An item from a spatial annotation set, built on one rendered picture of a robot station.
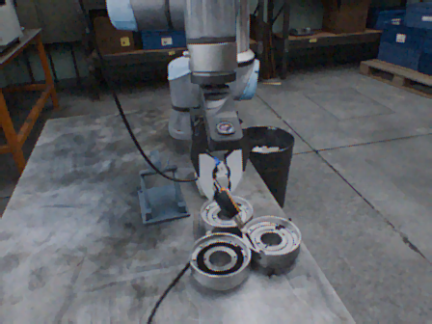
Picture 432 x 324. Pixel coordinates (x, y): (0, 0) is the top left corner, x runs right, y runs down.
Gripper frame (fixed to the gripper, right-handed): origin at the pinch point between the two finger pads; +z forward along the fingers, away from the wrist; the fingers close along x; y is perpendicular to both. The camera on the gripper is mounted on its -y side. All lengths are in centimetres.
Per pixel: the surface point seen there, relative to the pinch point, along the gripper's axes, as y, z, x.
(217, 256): -0.6, 12.0, 1.5
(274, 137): 134, 38, -59
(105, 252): 7.3, 12.6, 21.6
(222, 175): 20.7, 5.8, -4.5
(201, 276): -6.2, 10.9, 5.3
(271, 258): -5.3, 10.7, -7.0
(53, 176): 39, 8, 37
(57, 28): 375, -27, 93
